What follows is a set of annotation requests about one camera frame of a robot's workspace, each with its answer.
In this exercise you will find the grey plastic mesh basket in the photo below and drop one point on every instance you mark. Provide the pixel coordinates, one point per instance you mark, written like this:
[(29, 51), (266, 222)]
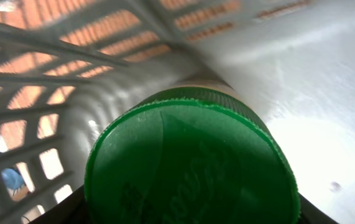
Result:
[(68, 69)]

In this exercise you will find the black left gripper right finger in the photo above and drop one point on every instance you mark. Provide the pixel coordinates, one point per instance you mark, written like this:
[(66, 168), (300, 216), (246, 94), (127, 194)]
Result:
[(309, 214)]

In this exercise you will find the green lid white jar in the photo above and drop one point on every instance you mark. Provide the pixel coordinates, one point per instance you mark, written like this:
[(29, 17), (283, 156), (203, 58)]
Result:
[(190, 154)]

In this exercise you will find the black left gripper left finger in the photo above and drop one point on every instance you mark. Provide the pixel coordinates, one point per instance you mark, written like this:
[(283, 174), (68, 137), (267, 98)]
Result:
[(72, 210)]

